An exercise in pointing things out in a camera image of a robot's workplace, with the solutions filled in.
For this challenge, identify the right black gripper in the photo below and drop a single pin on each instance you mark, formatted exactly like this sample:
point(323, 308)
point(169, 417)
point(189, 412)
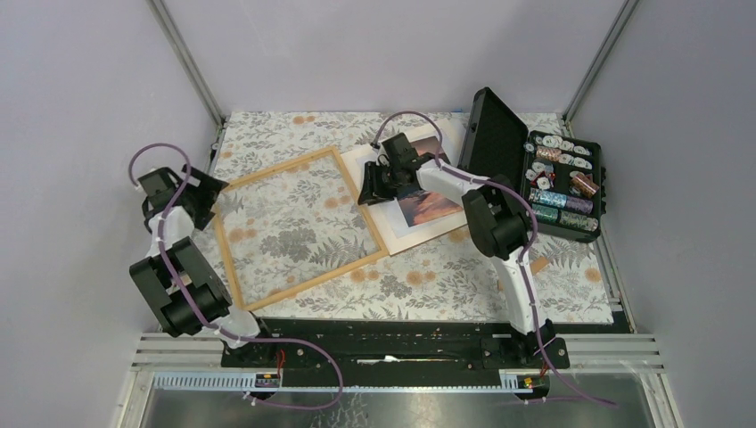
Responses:
point(371, 189)

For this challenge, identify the light wooden picture frame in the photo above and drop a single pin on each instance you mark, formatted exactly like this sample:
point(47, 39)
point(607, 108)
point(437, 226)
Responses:
point(290, 227)

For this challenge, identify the sunset landscape photo print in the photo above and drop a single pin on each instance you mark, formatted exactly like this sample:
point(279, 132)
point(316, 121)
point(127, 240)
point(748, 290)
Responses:
point(414, 211)

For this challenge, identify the open black chip case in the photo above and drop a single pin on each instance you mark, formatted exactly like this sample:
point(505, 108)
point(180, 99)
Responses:
point(561, 177)

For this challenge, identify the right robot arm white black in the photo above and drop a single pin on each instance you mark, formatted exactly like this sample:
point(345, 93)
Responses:
point(502, 226)

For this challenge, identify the floral patterned table mat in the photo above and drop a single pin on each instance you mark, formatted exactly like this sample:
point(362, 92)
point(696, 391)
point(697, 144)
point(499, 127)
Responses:
point(444, 278)

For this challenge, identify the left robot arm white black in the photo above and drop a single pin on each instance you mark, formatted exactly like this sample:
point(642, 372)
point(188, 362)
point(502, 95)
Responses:
point(180, 286)

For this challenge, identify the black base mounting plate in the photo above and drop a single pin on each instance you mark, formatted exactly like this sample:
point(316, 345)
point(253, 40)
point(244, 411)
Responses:
point(293, 343)

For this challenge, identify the small wooden block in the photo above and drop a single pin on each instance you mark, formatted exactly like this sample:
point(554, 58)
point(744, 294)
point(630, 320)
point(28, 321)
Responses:
point(538, 265)

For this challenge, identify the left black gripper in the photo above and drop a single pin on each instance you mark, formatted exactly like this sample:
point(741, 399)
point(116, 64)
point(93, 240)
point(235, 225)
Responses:
point(207, 189)

